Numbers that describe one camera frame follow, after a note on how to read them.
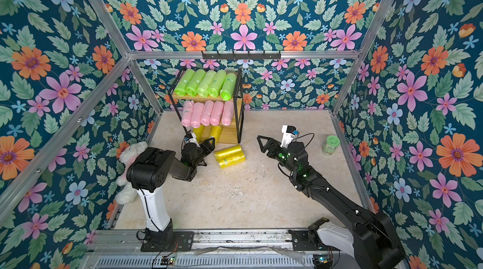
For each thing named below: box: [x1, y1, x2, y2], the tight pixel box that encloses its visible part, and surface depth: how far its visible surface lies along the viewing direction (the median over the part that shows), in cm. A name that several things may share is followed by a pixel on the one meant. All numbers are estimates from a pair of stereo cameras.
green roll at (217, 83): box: [208, 69, 228, 99], surface depth 80 cm
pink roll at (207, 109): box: [200, 99, 215, 127], surface depth 92 cm
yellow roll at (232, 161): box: [218, 154, 246, 169], surface depth 95 cm
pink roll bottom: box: [220, 100, 235, 127], surface depth 92 cm
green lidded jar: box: [321, 135, 341, 156], surface depth 95 cm
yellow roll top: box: [213, 144, 243, 161], surface depth 98 cm
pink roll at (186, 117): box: [181, 100, 195, 127], surface depth 92 cm
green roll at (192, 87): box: [186, 68, 207, 97], surface depth 80 cm
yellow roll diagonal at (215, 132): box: [209, 125, 223, 146], surface depth 106 cm
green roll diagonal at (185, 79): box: [174, 68, 196, 96], surface depth 80 cm
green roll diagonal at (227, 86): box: [220, 72, 238, 102], surface depth 79 cm
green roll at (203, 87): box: [196, 69, 217, 97], surface depth 80 cm
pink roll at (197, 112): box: [190, 101, 204, 129], surface depth 92 cm
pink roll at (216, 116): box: [210, 100, 224, 127], surface depth 92 cm
